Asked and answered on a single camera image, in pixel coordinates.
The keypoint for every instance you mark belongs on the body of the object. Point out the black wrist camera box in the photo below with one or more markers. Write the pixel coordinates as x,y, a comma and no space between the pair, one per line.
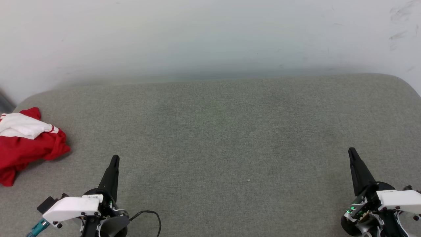
409,188
46,205

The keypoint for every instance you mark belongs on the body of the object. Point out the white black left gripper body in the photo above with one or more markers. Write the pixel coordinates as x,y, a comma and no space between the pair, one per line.
74,207

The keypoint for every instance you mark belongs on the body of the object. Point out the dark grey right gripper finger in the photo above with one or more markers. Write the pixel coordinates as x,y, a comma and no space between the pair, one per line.
361,176

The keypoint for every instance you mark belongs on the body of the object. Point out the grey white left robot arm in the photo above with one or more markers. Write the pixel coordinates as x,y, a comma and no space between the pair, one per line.
113,227

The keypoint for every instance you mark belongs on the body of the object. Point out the red and white t-shirt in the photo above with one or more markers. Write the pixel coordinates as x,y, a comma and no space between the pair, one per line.
26,148

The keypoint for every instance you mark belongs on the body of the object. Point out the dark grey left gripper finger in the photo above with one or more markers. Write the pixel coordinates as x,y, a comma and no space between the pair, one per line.
111,179

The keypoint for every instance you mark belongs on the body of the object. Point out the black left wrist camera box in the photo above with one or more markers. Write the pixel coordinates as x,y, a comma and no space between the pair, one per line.
46,205

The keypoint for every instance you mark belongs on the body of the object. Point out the grey fabric sofa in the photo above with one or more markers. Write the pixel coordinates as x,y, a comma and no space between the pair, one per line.
217,144

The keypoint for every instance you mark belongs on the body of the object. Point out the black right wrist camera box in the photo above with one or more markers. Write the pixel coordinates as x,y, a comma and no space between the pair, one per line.
409,188

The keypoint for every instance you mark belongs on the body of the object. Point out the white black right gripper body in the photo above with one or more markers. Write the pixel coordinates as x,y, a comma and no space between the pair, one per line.
399,200

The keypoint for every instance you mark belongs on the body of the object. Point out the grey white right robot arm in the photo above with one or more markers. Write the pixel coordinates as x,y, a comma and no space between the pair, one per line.
392,225

